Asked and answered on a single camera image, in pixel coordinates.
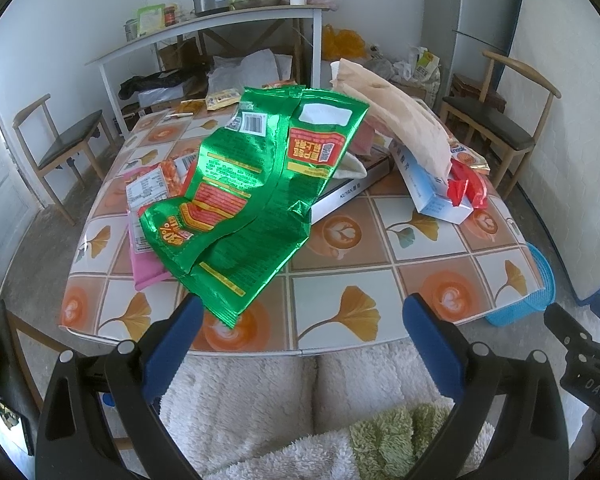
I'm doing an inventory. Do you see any red plastic wrapper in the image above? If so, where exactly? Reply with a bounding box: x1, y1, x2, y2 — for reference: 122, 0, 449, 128
446, 158, 488, 209

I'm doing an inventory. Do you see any blue white tissue box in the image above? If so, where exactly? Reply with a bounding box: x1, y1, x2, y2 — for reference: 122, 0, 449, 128
389, 140, 474, 224

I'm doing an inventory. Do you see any orange biscuit wrapper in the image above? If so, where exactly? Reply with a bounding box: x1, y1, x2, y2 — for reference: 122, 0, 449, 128
449, 138, 490, 176

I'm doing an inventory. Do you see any red white snack packet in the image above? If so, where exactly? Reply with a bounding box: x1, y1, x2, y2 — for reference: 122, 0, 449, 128
125, 157, 190, 210

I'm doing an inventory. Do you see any grey charging cable box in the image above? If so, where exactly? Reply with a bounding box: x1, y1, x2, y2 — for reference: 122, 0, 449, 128
311, 151, 393, 224

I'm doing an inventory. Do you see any green snack bag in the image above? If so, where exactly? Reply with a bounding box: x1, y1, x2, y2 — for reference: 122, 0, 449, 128
140, 86, 368, 327

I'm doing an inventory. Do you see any white cloth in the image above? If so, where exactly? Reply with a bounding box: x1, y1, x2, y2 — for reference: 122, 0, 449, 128
332, 152, 367, 180

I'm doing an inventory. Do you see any brown paper bag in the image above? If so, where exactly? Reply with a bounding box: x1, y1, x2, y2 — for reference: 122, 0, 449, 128
330, 58, 452, 181

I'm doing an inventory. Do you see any blue plastic basket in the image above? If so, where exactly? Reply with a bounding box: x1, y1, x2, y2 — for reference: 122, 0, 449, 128
486, 244, 556, 327

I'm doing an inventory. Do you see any white fluffy blanket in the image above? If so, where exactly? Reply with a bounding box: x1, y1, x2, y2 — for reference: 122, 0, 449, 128
159, 339, 454, 479

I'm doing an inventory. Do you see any pink flat packet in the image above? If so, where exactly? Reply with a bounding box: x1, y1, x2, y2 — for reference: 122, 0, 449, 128
128, 205, 173, 292

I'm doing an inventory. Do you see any wooden chair right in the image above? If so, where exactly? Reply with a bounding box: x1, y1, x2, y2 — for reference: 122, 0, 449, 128
440, 50, 562, 200

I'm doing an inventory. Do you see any wooden chair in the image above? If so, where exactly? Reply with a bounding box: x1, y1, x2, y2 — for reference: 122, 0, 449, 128
440, 50, 562, 200
12, 93, 118, 226

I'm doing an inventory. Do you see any wooden chair left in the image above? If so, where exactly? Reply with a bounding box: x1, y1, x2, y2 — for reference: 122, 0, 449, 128
12, 93, 118, 226

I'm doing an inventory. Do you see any yellow snack packet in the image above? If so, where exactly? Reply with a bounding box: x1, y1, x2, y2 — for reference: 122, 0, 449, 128
204, 88, 242, 112

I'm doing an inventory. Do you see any grey refrigerator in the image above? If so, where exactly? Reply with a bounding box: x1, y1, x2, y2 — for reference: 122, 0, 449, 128
420, 0, 522, 110

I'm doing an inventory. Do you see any orange plastic bag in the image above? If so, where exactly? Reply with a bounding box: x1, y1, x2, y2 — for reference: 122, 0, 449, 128
322, 24, 366, 62

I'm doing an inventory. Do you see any green packet on shelf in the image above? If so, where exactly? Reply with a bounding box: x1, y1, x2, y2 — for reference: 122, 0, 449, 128
137, 3, 166, 37

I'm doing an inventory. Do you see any white shelf table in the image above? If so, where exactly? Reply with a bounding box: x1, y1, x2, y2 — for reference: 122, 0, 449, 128
84, 3, 332, 137

